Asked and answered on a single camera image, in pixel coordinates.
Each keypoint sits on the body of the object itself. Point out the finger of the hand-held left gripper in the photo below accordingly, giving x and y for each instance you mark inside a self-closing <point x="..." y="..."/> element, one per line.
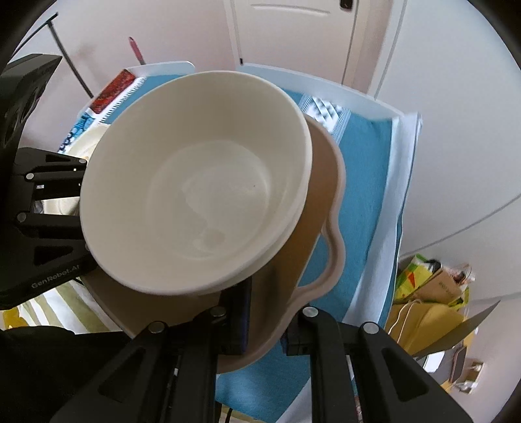
<point x="53" y="166"/>
<point x="53" y="227"/>

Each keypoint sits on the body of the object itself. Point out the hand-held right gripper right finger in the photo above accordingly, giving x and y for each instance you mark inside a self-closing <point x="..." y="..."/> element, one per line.
<point x="297" y="337"/>

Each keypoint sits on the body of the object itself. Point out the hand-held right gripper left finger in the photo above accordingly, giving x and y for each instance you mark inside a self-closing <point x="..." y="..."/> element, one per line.
<point x="243" y="321"/>

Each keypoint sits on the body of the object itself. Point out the cream plate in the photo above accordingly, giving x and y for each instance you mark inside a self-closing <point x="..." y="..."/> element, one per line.
<point x="91" y="140"/>

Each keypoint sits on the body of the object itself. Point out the black metal rack pole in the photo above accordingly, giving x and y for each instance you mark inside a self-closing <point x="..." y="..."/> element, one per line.
<point x="69" y="57"/>

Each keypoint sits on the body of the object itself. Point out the yellow striped floor mat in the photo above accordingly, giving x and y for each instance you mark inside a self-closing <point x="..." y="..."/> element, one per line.
<point x="53" y="309"/>

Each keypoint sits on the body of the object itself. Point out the pink spatula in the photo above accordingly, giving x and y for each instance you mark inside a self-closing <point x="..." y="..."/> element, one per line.
<point x="135" y="48"/>

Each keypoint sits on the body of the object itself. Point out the yellow paper bag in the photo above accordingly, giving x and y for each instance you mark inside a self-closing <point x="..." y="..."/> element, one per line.
<point x="431" y="321"/>

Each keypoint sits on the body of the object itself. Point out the dark clothing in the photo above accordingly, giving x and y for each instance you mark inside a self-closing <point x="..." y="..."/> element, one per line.
<point x="49" y="366"/>

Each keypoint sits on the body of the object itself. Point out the brown cardboard box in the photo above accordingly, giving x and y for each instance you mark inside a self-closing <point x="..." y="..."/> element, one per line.
<point x="441" y="288"/>

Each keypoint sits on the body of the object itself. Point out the blue table mat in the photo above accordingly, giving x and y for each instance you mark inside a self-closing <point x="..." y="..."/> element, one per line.
<point x="358" y="195"/>

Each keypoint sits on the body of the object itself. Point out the grey flat board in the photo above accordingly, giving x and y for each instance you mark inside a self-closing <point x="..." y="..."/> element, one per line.
<point x="468" y="325"/>

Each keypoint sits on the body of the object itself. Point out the white door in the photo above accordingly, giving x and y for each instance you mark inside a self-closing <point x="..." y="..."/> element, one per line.
<point x="293" y="36"/>

